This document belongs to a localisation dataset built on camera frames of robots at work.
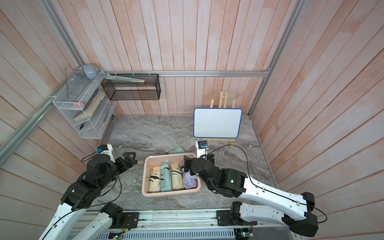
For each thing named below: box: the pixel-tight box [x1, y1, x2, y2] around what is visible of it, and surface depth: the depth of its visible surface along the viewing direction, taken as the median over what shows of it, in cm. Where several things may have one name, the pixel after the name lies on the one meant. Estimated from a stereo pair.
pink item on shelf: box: [73, 102, 85, 108], surface depth 72 cm
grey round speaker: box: [82, 63, 99, 80], surface depth 84 cm
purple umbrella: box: [184, 172, 198, 189], surface depth 76 cm
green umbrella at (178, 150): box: [168, 146, 185, 155], surface depth 99 cm
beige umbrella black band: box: [148, 165, 161, 194], surface depth 81 cm
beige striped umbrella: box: [171, 162, 185, 191], surface depth 82 cm
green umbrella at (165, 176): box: [160, 160, 172, 192], surface depth 82 cm
